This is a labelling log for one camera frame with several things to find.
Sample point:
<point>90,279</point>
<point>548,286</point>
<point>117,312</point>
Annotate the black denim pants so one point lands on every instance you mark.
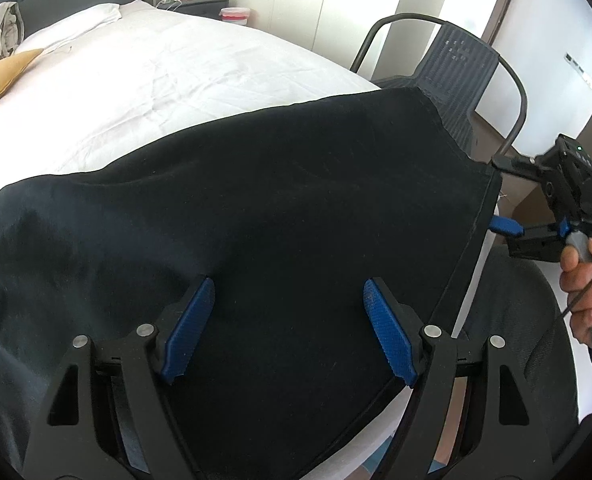
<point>289,211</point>

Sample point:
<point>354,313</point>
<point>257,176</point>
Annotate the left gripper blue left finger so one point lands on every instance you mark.
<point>105,415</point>

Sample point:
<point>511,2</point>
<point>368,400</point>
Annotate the dark bedside table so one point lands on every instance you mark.
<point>201,8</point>

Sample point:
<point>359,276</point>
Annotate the white plastic bucket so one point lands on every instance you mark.
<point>236,15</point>

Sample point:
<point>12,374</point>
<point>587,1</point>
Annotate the person right hand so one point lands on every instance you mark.
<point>576,282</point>

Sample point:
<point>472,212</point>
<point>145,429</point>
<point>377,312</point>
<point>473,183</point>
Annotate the white door brown frame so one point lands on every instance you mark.
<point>548,43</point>

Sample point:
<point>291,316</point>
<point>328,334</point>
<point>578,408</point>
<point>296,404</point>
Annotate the dark mesh chair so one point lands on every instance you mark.
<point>453,73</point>

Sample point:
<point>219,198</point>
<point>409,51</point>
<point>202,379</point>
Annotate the light blue plastic stool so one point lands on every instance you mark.
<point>372,462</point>

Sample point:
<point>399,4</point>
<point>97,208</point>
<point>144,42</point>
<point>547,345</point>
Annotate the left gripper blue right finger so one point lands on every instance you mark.
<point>501,434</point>

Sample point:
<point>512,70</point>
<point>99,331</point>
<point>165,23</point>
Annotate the white pillow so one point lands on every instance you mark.
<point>74,26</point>

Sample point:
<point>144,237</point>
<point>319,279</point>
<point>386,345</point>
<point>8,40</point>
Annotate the bed with white sheet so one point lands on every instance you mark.
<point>153,73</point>

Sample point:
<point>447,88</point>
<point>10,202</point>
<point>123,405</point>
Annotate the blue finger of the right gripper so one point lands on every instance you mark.
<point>506,227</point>

